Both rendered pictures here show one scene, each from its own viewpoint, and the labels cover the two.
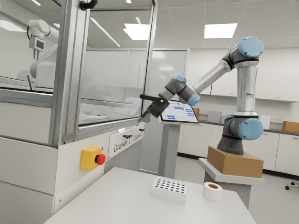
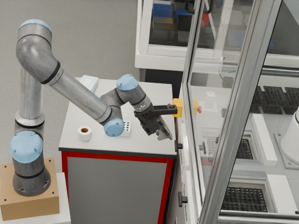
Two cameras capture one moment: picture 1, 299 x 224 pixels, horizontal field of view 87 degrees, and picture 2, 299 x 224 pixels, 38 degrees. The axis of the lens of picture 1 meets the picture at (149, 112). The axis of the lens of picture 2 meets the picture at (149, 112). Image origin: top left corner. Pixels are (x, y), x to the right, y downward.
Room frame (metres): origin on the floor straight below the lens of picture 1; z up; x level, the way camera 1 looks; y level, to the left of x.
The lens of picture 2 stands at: (2.28, -0.45, 2.22)
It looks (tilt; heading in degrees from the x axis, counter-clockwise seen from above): 38 degrees down; 164
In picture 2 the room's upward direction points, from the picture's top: 7 degrees clockwise
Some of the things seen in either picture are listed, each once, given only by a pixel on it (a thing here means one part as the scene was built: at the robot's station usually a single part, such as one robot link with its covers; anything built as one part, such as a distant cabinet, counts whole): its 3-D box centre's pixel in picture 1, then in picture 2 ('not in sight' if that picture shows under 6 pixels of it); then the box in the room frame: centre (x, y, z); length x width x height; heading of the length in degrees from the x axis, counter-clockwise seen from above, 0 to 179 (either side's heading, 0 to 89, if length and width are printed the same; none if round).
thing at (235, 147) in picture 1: (231, 143); (30, 174); (1.01, -0.54, 0.91); 0.15 x 0.15 x 0.10
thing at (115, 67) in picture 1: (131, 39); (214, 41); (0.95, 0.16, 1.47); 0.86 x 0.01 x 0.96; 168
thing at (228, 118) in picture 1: (234, 125); (27, 151); (1.00, -0.54, 1.03); 0.13 x 0.12 x 0.14; 177
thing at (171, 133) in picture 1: (170, 160); not in sight; (1.79, -0.30, 0.51); 0.50 x 0.45 x 1.02; 29
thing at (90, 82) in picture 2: not in sight; (87, 85); (0.21, -0.23, 0.78); 0.15 x 0.10 x 0.04; 156
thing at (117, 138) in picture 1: (122, 141); (183, 151); (0.91, 0.14, 0.87); 0.29 x 0.02 x 0.11; 168
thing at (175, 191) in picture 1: (169, 190); (118, 127); (0.60, -0.11, 0.78); 0.12 x 0.08 x 0.04; 76
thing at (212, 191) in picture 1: (212, 191); (84, 133); (0.62, -0.29, 0.78); 0.07 x 0.07 x 0.04
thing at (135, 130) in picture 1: (137, 133); (188, 205); (1.22, 0.07, 0.87); 0.29 x 0.02 x 0.11; 168
